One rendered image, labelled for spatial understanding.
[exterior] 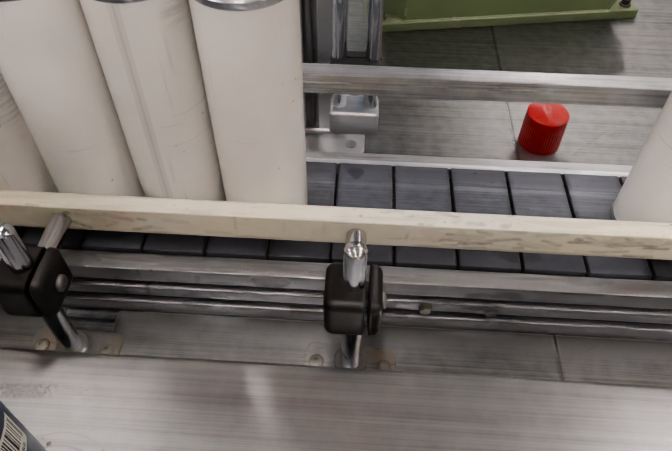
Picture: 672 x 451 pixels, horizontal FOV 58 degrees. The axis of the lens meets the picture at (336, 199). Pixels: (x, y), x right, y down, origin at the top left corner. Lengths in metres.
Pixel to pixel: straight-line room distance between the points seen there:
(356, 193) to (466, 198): 0.07
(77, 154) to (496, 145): 0.33
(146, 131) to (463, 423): 0.22
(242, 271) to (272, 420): 0.09
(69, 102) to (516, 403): 0.27
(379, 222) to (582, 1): 0.42
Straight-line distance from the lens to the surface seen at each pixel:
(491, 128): 0.54
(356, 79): 0.36
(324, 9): 0.45
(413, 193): 0.41
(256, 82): 0.30
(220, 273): 0.37
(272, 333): 0.40
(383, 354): 0.39
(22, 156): 0.40
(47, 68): 0.33
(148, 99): 0.32
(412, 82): 0.36
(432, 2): 0.64
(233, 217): 0.35
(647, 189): 0.39
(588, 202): 0.43
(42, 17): 0.32
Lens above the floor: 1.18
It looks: 48 degrees down
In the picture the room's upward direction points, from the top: 1 degrees clockwise
